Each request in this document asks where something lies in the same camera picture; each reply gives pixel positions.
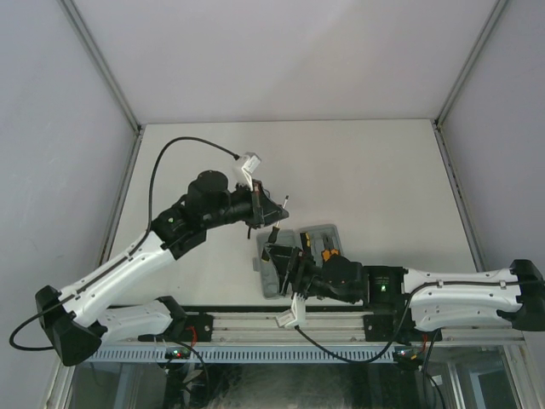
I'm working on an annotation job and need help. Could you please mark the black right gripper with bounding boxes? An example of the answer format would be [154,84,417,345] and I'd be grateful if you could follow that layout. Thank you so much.
[265,244,359,306]

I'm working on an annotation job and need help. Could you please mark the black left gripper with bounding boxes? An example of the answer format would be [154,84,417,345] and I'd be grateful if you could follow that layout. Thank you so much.
[203,179,287,229]

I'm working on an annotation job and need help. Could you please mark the long black yellow screwdriver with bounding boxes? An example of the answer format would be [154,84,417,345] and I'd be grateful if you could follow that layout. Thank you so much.
[300,232,311,251]

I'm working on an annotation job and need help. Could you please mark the grey plastic tool case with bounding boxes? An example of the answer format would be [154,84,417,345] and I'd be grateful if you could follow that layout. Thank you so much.
[253,224,342,299]

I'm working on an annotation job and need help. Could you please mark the orange black pliers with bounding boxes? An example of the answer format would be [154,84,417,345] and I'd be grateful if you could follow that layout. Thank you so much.
[321,233,341,263]

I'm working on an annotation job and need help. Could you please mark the short yellow black screwdriver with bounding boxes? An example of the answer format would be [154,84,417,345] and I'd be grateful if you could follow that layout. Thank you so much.
[261,195,290,262]

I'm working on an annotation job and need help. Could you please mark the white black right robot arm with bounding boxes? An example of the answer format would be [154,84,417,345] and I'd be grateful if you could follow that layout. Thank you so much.
[265,244,544,340]

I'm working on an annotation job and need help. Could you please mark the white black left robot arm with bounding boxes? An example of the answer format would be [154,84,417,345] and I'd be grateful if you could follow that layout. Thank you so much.
[35,170,289,366]

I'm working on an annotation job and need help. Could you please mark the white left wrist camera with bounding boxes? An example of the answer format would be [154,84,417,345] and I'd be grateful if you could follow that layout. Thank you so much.
[234,152,261,190]

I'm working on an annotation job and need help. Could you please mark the aluminium front rail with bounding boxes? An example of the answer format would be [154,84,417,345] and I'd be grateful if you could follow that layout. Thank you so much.
[101,309,525,346]

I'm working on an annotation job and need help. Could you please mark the grey slotted cable duct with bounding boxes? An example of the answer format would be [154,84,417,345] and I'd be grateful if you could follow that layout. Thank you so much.
[88,344,381,364]

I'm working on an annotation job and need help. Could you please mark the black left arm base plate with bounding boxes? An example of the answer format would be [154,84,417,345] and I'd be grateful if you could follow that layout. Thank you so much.
[138,313,215,343]

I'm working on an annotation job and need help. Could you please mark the black left camera cable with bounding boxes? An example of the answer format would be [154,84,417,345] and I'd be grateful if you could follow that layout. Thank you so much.
[9,136,239,353]

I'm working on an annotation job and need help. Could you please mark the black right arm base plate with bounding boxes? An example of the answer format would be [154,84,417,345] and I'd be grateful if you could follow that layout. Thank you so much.
[363,314,434,344]

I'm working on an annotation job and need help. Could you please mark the right aluminium frame post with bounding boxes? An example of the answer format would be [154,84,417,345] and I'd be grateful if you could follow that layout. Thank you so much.
[433,0,512,127]

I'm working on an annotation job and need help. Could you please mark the aluminium frame post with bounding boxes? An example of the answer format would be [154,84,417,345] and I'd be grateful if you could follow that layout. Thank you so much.
[57,0,142,135]
[433,0,512,127]

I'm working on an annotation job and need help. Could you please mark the left aluminium frame post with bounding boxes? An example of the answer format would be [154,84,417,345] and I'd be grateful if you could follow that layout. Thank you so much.
[57,0,142,135]

